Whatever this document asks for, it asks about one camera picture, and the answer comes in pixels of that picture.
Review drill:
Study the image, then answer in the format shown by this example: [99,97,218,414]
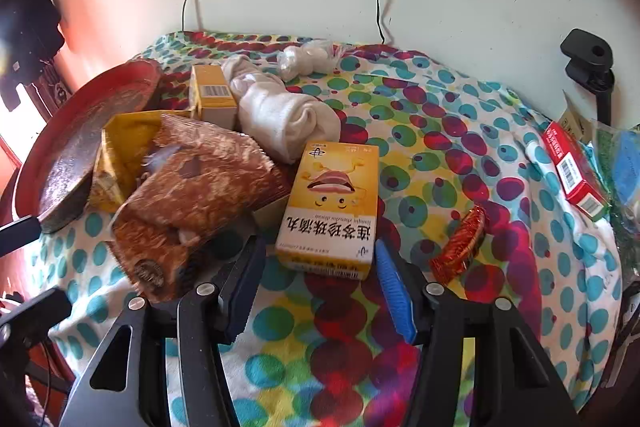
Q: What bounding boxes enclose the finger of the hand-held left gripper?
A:
[0,215,42,258]
[0,287,73,360]

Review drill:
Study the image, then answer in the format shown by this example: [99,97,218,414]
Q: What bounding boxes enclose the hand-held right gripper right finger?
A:
[375,239,581,427]

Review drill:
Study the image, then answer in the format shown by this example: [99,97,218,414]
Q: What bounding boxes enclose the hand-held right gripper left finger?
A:
[60,234,268,427]

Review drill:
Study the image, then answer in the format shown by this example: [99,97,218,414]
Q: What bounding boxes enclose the red orange candy wrapper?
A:
[430,205,487,284]

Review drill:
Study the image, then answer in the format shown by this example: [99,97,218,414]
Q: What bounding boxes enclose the brown snack bag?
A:
[111,111,296,305]

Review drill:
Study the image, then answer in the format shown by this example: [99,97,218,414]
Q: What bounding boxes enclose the yellow cartoon face medicine box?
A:
[274,141,381,280]

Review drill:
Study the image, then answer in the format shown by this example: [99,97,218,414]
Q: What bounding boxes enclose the red round tray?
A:
[12,59,163,235]

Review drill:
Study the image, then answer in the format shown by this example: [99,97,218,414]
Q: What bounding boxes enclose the yellow snack bag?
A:
[90,111,191,214]

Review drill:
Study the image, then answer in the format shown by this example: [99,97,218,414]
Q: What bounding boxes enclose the white socks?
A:
[239,82,342,164]

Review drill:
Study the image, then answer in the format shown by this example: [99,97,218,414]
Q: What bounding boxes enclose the polka dot blanket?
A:
[30,29,631,427]

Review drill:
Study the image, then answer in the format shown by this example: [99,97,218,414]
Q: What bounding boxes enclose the yellow and white medicine box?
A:
[189,64,240,128]

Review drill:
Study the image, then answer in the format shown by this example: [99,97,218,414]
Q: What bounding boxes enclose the dark hanging cloth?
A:
[0,0,66,112]

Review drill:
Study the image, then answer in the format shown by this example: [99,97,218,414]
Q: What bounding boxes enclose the grey rolled socks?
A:
[221,56,281,108]

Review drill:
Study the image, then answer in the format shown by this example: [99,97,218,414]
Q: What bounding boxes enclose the red carton with barcode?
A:
[542,121,612,222]

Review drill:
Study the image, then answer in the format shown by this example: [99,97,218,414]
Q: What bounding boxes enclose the clear bag of white balls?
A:
[276,39,346,82]

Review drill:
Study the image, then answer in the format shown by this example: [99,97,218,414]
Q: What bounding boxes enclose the brown cardboard piece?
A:
[557,89,596,142]

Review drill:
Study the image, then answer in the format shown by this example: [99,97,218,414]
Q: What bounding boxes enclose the green plastic bag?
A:
[585,117,640,258]

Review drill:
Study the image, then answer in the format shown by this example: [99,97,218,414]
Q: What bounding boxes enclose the black clamp mount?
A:
[560,28,616,125]

